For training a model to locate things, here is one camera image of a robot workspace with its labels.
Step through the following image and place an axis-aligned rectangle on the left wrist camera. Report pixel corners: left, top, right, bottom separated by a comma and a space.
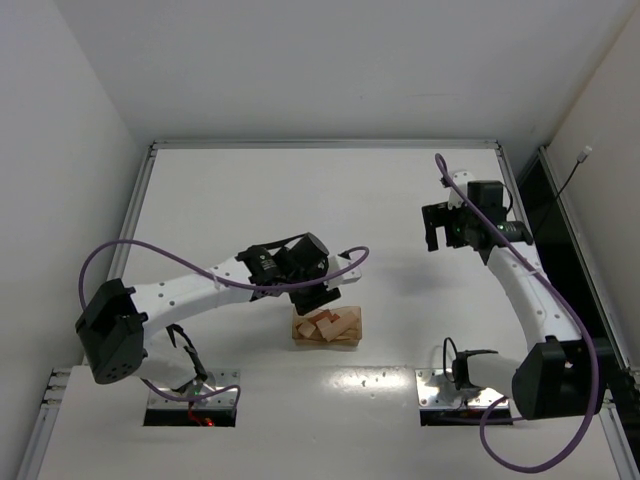
325, 255, 362, 289

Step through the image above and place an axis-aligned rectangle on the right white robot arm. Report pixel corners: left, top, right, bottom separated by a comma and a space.
421, 172, 612, 420

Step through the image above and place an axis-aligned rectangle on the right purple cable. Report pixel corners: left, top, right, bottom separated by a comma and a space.
433, 152, 601, 474

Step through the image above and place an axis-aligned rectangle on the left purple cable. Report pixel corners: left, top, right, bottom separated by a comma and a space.
79, 240, 371, 411

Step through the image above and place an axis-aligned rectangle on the purple cable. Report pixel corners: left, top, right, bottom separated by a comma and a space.
433, 152, 601, 474
79, 240, 371, 411

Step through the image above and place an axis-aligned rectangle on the metal base plate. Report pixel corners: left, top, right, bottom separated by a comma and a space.
147, 369, 241, 410
415, 368, 502, 413

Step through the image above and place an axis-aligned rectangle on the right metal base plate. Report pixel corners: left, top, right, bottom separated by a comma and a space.
415, 368, 502, 413

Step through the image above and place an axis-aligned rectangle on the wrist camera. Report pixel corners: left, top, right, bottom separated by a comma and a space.
325, 255, 362, 289
441, 170, 476, 210

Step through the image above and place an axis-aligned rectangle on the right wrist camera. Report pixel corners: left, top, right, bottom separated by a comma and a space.
441, 170, 476, 210

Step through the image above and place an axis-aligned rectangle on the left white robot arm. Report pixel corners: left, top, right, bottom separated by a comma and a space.
76, 233, 349, 391

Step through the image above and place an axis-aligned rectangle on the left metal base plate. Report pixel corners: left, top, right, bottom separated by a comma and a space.
147, 369, 241, 410

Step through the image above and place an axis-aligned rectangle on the black wall cable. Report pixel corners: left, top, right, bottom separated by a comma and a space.
529, 145, 594, 236

